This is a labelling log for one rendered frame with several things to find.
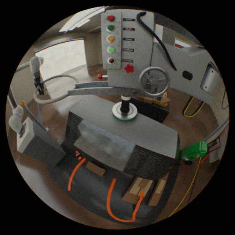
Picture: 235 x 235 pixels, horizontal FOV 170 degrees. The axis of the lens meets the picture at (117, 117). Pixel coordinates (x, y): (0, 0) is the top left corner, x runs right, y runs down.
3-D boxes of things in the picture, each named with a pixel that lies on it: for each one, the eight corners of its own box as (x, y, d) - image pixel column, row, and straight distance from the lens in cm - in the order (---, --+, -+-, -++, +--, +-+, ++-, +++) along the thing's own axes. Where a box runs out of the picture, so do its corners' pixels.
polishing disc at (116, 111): (137, 121, 59) (137, 120, 58) (110, 118, 59) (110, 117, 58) (136, 103, 74) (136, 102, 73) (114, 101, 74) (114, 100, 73)
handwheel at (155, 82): (159, 90, 48) (166, 66, 44) (164, 100, 40) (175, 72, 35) (134, 86, 44) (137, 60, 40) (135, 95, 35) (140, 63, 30)
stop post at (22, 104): (47, 126, 258) (24, 98, 222) (49, 130, 241) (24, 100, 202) (43, 131, 261) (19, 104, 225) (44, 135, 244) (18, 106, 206)
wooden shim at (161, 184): (161, 179, 147) (161, 179, 145) (165, 180, 152) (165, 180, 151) (154, 192, 146) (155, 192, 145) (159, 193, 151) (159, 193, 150)
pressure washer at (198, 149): (191, 153, 222) (219, 134, 183) (187, 166, 205) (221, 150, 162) (182, 146, 203) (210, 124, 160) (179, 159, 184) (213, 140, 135)
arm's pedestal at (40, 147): (55, 169, 183) (21, 157, 136) (46, 152, 211) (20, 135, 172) (69, 154, 164) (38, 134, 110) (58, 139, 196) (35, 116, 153)
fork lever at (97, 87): (155, 88, 66) (156, 82, 64) (162, 102, 50) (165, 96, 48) (78, 86, 78) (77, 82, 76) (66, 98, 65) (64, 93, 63)
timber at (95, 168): (87, 167, 141) (85, 166, 130) (91, 161, 140) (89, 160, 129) (103, 176, 134) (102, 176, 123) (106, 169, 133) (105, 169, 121)
